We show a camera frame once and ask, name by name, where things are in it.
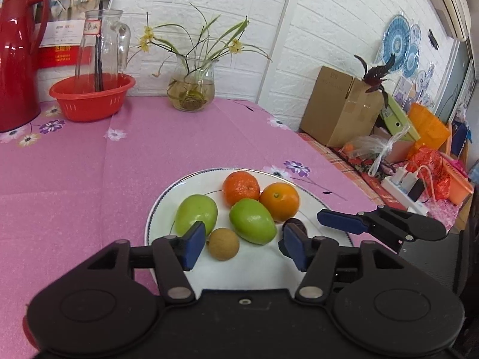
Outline white porcelain plate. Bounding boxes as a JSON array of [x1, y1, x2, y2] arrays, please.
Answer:
[[145, 168, 352, 295]]

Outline glass vase with plant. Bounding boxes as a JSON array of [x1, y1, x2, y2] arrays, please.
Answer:
[[127, 6, 270, 112]]

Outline green folder box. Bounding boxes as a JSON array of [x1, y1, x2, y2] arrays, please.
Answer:
[[380, 96, 421, 142]]

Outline orange plastic bin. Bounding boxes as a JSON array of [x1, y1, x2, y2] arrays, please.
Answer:
[[442, 153, 474, 205]]

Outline brown longan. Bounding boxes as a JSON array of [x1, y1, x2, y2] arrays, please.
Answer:
[[207, 228, 240, 261]]

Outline green mango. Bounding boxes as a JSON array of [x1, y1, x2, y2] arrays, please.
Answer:
[[229, 199, 277, 246], [175, 194, 218, 236]]

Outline dark plum front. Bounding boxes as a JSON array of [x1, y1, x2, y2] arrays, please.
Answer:
[[282, 218, 308, 237]]

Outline cardboard box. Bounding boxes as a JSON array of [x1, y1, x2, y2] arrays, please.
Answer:
[[300, 66, 384, 147]]

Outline red plastic bag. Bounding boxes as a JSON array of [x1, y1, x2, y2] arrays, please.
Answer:
[[406, 146, 451, 200]]

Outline pink floral tablecloth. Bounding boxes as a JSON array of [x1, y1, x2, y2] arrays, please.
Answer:
[[1, 97, 380, 358]]

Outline bumpy tangerine back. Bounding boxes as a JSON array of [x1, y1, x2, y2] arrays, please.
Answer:
[[222, 171, 260, 207]]

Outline white air conditioner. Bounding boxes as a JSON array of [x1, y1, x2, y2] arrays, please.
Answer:
[[430, 0, 472, 42]]

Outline smooth orange back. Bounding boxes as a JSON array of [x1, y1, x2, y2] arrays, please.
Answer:
[[259, 182, 300, 222]]

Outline clear glass pitcher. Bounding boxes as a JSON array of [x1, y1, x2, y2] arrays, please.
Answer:
[[75, 9, 131, 93]]

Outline red plastic basket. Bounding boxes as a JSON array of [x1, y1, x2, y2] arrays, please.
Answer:
[[49, 74, 136, 122]]

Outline white wall pipe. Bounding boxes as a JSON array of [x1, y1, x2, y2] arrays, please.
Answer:
[[256, 0, 299, 108]]

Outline clear plastic bag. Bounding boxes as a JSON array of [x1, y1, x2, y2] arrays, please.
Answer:
[[341, 125, 410, 177]]

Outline wall calendar poster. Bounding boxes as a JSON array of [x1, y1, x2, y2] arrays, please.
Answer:
[[10, 0, 123, 70]]

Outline orange plastic bag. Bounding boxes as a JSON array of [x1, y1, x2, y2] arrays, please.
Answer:
[[408, 103, 451, 152]]

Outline white power strip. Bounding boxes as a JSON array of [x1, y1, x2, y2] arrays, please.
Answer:
[[381, 167, 429, 216]]

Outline dark purple leaf plant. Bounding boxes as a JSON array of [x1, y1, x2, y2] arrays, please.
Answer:
[[354, 54, 395, 108]]

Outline blue decorative wall plates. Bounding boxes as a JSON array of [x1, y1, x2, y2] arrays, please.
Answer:
[[378, 15, 422, 79]]

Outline red thermos jug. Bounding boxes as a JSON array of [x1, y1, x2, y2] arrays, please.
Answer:
[[0, 0, 49, 132]]

